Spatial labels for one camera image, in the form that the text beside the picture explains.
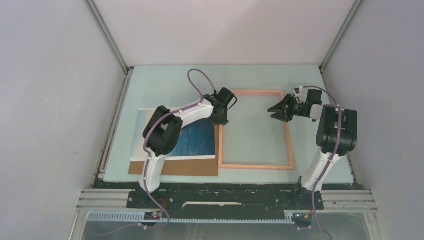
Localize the right corner metal post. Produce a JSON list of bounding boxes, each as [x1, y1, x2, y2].
[[319, 0, 366, 74]]

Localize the landscape photo print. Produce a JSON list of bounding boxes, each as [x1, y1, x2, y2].
[[130, 108, 216, 162]]

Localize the small circuit board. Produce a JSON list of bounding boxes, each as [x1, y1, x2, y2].
[[143, 212, 162, 221]]

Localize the brown backing board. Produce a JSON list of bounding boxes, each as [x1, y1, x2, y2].
[[127, 124, 221, 178]]

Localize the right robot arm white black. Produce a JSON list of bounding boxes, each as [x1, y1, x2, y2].
[[267, 86, 358, 209]]

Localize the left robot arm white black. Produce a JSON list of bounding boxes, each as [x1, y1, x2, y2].
[[138, 87, 238, 208]]

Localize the aluminium frame rails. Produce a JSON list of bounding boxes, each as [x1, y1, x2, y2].
[[67, 188, 385, 240]]

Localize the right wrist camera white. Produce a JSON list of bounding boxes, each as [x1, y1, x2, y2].
[[292, 86, 304, 98]]

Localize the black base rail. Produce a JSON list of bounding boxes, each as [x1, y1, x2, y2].
[[126, 183, 324, 221]]

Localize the corner metal post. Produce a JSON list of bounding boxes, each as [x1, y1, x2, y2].
[[84, 0, 130, 74], [319, 0, 366, 74]]

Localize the white cable duct strip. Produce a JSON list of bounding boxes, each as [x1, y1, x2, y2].
[[86, 211, 295, 224]]

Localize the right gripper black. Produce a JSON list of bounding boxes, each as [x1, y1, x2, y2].
[[267, 93, 306, 123]]

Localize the left corner metal post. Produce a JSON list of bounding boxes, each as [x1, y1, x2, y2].
[[84, 0, 130, 74]]

